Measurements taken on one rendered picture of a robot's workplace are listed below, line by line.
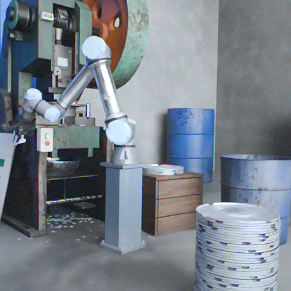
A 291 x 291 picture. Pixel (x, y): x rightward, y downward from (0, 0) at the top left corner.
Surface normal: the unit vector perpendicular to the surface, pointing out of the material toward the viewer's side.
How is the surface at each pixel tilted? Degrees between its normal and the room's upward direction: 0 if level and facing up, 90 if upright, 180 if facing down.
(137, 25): 91
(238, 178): 92
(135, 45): 109
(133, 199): 90
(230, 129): 90
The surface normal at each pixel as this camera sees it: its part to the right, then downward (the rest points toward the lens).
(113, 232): -0.69, 0.03
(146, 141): 0.66, 0.05
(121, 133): -0.08, 0.18
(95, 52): -0.15, -0.06
